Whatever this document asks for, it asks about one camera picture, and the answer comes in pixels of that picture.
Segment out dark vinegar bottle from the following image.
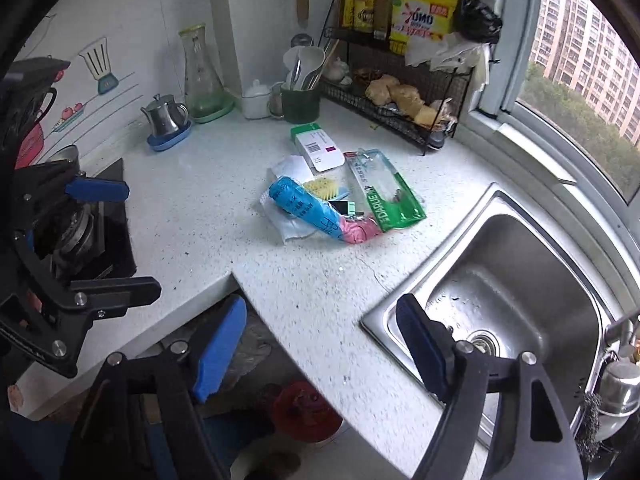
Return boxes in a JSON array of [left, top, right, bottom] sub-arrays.
[[374, 0, 400, 41]]

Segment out fruit tray wall sticker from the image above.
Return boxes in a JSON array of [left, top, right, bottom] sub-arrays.
[[52, 102, 85, 133]]

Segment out black plastic bag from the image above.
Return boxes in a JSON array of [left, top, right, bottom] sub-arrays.
[[452, 0, 504, 45]]

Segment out steel faucet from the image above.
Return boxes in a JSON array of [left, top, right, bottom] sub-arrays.
[[602, 310, 640, 348]]

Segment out steel wool scrubber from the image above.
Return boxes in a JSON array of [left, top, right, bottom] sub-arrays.
[[575, 391, 604, 462]]

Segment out apartment buildings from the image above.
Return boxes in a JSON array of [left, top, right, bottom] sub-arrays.
[[530, 0, 640, 146]]

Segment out green coaster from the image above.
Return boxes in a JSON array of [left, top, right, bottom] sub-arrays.
[[192, 94, 236, 124]]

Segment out large white spoon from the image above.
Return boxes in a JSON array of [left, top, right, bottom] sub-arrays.
[[295, 46, 327, 91]]

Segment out steel bowl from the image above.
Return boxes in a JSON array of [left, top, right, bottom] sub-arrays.
[[597, 357, 640, 418]]

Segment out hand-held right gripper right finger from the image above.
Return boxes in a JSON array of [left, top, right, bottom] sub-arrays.
[[396, 293, 587, 480]]

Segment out blender wall sticker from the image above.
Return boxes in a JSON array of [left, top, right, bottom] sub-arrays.
[[79, 37, 120, 95]]

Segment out dark green mug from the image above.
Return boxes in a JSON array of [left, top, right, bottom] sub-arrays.
[[270, 82, 322, 125]]

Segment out small black green box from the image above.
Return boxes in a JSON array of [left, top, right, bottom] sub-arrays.
[[327, 199, 359, 219]]

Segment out pink plastic bag roll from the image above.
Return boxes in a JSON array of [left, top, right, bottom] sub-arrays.
[[341, 214, 384, 247]]

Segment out yellow detergent jug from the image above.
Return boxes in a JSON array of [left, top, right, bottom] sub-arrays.
[[389, 0, 462, 56]]

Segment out black wire rack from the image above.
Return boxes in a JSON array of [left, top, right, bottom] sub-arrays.
[[320, 10, 473, 157]]

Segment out steel steamer pot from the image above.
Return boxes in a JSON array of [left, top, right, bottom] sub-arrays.
[[47, 145, 106, 271]]

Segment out white garlic bulb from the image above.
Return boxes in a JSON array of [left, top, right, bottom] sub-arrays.
[[327, 57, 351, 83]]

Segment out black induction cooktop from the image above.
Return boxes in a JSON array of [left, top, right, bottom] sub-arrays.
[[30, 157, 139, 287]]

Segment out yellow bristle brush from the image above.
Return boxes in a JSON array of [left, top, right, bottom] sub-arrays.
[[302, 175, 351, 202]]

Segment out steel sink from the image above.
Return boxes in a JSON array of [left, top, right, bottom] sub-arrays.
[[360, 182, 618, 453]]

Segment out steel teapot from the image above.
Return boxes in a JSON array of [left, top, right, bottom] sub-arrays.
[[141, 93, 190, 138]]

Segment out dried red chilies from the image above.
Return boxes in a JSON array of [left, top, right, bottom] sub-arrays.
[[352, 66, 383, 88]]

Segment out glass carafe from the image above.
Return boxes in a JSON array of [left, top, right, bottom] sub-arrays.
[[178, 23, 226, 117]]

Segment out wooden chopsticks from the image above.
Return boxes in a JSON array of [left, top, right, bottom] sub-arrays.
[[310, 39, 341, 88]]

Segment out blue plastic bag roll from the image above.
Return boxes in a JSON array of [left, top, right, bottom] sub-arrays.
[[268, 175, 347, 244]]

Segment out red plastic basin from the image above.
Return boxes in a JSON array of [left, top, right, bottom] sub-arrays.
[[272, 381, 344, 444]]

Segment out window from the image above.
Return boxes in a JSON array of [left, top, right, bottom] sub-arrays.
[[467, 0, 640, 206]]

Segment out white sugar jar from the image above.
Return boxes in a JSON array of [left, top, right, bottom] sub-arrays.
[[241, 79, 274, 120]]

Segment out pink pot wall sticker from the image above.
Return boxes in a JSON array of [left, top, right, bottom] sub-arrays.
[[15, 87, 58, 171]]

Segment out green toothbrush package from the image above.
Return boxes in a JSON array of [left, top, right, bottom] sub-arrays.
[[343, 148, 427, 234]]

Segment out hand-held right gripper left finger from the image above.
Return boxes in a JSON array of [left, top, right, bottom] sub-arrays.
[[62, 294, 248, 480]]

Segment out blue teapot tray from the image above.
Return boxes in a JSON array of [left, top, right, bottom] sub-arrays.
[[147, 120, 194, 152]]

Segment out white ladle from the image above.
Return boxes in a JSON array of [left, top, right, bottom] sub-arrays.
[[283, 47, 303, 88]]

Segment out white cloth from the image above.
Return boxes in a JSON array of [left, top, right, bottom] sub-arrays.
[[259, 155, 326, 246]]

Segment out ginger root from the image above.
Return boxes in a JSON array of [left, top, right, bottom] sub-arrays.
[[389, 84, 425, 117], [365, 75, 401, 103], [414, 104, 443, 128]]

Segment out green white medicine box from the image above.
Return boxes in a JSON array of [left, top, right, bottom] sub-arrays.
[[290, 124, 347, 172]]

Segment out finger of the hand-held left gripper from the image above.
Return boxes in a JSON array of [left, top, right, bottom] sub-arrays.
[[0, 230, 162, 379], [15, 159, 131, 223]]

